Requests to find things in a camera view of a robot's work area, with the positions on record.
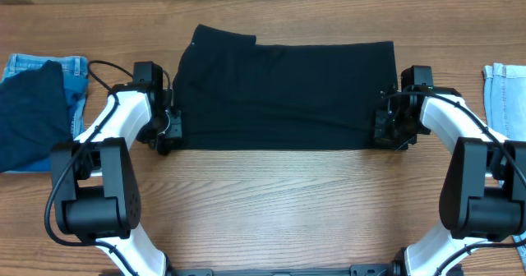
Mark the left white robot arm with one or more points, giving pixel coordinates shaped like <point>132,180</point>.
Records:
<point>95,195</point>

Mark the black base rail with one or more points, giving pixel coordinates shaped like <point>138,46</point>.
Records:
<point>283,271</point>

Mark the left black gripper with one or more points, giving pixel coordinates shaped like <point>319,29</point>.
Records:
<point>171,132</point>

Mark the folded navy blue garment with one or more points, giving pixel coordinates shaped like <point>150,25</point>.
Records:
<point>34,116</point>

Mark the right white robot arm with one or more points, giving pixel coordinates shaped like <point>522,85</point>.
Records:
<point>482,200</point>

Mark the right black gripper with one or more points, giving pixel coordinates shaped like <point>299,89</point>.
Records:
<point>386,129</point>

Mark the light blue denim garment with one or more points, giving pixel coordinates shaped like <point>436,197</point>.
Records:
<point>504,99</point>

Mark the folded blue denim jeans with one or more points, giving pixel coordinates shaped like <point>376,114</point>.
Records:
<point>75,83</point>

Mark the black t-shirt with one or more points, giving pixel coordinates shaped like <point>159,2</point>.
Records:
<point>235,94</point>

